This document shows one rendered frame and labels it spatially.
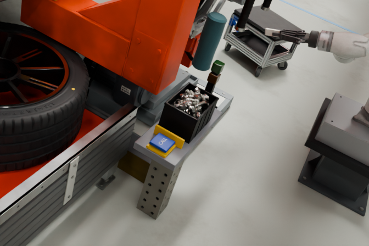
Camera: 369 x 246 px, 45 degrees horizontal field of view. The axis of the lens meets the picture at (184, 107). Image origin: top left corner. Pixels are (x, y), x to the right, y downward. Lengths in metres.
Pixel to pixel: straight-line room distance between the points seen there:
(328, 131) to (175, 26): 1.01
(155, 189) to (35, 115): 0.60
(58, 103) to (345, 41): 1.19
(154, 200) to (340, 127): 0.95
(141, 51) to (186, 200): 0.76
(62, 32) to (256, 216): 1.19
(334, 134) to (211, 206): 0.67
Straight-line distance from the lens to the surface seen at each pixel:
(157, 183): 1.84
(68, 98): 1.64
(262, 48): 3.39
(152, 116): 2.22
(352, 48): 2.03
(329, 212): 2.42
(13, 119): 1.53
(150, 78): 1.69
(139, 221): 1.95
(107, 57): 1.78
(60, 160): 1.56
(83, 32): 1.81
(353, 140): 2.25
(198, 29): 2.10
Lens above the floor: 1.49
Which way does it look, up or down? 35 degrees down
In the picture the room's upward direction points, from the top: 19 degrees clockwise
